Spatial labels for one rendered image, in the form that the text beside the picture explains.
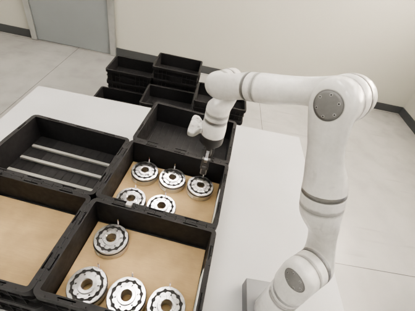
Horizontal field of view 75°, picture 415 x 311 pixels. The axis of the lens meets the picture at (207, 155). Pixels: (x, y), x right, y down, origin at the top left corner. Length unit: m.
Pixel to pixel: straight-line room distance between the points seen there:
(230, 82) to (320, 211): 0.35
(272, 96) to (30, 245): 0.80
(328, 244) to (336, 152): 0.25
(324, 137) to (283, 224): 0.78
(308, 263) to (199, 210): 0.45
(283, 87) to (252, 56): 3.09
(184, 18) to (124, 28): 0.77
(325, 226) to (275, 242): 0.58
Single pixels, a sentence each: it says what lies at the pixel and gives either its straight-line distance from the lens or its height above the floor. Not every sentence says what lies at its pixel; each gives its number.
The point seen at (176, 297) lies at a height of 0.86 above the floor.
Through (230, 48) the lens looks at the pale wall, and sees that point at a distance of 3.66.
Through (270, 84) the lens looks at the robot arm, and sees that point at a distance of 0.62.
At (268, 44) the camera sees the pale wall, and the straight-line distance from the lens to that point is 3.66.
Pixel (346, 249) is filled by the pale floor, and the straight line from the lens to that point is 2.33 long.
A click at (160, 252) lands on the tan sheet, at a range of 0.92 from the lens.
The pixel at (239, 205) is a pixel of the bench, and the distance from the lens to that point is 1.24.
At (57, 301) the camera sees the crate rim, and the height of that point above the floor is 0.93.
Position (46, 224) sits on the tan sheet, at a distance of 1.02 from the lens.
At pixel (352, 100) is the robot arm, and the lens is 0.51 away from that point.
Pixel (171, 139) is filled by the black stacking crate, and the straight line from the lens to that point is 1.28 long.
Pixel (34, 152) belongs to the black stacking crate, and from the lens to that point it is 1.26.
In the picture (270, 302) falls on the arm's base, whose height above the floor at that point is 0.89.
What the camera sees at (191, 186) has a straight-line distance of 1.04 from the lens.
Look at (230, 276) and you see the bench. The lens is 1.07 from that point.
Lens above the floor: 1.65
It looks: 42 degrees down
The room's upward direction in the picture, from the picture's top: 13 degrees clockwise
